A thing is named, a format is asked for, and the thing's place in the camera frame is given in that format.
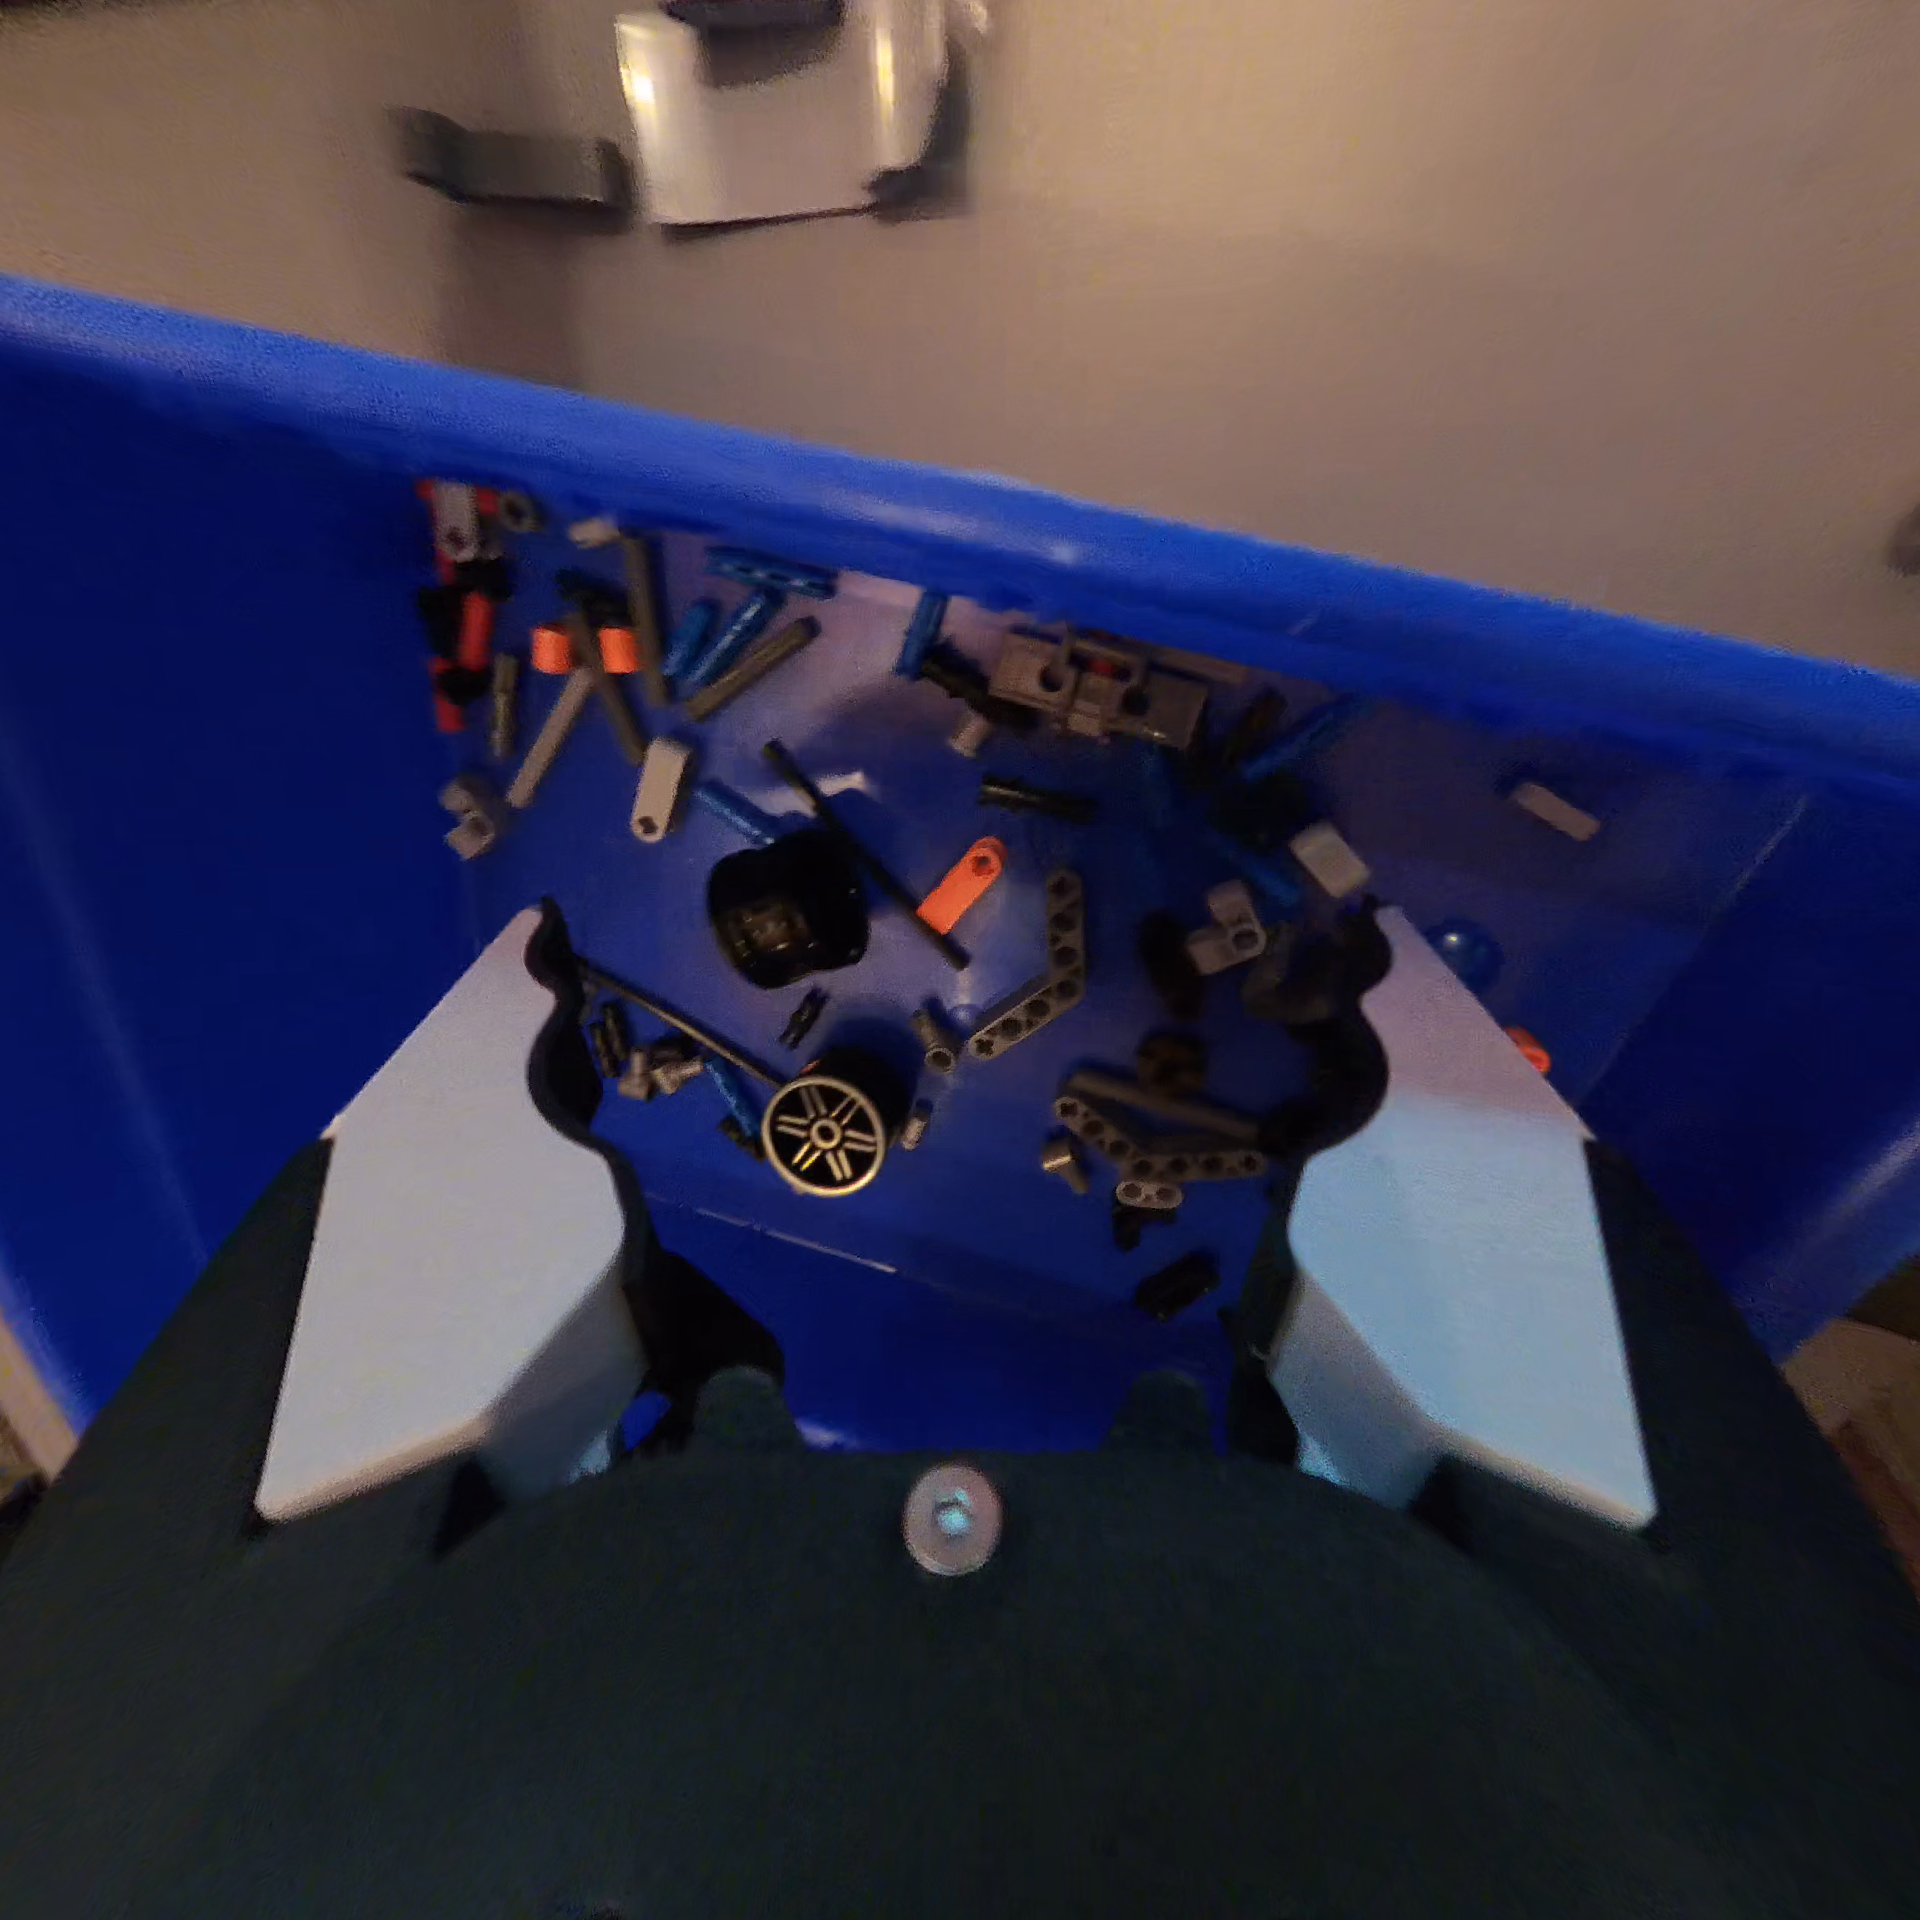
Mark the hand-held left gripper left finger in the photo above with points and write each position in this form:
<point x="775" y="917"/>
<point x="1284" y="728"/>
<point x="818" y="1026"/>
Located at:
<point x="446" y="1224"/>

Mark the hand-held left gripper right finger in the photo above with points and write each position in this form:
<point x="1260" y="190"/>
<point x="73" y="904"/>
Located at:
<point x="1456" y="1276"/>

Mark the blue storage bin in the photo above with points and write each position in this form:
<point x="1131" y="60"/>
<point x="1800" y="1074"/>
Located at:
<point x="224" y="750"/>

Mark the black spoked wheel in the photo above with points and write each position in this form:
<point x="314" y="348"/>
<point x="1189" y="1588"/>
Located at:
<point x="824" y="1135"/>

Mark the black wheel hub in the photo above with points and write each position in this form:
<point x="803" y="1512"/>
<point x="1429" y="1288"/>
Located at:
<point x="788" y="904"/>

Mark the grey angled beam brick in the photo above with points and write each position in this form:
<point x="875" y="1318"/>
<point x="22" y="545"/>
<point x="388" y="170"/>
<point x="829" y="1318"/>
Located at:
<point x="1059" y="965"/>

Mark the long thin black axle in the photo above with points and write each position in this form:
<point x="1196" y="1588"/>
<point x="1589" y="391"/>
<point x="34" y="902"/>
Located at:
<point x="875" y="860"/>

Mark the orange thin beam brick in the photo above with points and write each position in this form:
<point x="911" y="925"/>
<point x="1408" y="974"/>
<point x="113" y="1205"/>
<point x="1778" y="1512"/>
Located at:
<point x="965" y="885"/>

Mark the pile of small brick pieces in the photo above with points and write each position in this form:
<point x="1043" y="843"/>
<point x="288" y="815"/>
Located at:
<point x="1081" y="706"/>

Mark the grey white toy module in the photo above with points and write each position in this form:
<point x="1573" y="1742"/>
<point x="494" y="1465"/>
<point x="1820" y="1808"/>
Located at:
<point x="767" y="116"/>

